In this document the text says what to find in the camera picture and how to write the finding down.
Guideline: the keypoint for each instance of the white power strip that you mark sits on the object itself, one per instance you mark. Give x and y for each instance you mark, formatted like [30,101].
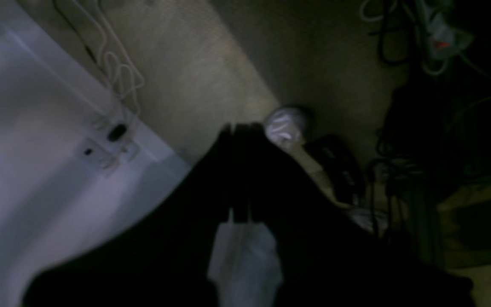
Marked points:
[107,144]

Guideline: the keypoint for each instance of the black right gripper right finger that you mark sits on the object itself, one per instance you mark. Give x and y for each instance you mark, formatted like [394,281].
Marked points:
[251,200]

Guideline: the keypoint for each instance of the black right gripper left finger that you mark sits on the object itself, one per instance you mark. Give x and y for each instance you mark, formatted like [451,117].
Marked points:
[224,156]

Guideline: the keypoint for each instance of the white round object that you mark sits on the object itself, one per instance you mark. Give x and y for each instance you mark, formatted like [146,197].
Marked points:
[286,127]

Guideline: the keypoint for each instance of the black device on floor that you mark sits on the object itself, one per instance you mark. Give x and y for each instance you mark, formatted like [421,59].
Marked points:
[343,171]

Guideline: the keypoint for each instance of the navy white striped T-shirt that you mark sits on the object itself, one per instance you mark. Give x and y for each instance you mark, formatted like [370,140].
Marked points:
[305,253]

